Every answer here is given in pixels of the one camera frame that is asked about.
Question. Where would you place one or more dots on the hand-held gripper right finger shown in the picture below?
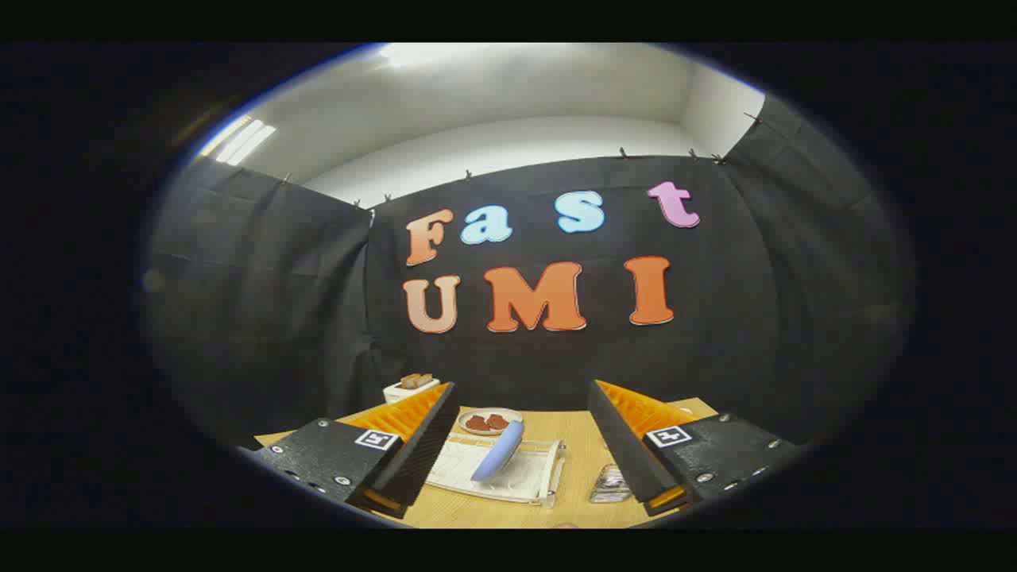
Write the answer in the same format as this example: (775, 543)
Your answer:
(624, 445)

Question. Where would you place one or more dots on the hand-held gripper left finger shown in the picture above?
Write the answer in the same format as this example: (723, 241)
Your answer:
(425, 445)

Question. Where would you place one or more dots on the blue plate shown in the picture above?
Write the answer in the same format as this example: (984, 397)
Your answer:
(496, 453)

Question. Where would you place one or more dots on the beige round plate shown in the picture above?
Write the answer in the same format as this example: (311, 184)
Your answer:
(512, 415)

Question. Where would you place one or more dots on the red meat piece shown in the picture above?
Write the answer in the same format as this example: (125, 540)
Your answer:
(477, 423)
(498, 421)

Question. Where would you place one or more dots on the white toaster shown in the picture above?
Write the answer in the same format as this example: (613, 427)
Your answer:
(401, 393)

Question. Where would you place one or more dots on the toast slices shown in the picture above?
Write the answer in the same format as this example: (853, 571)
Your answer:
(416, 380)

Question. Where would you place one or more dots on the black backdrop cloth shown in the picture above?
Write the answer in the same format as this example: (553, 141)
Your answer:
(755, 318)

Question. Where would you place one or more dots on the long ceiling light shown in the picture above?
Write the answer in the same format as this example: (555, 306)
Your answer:
(242, 141)

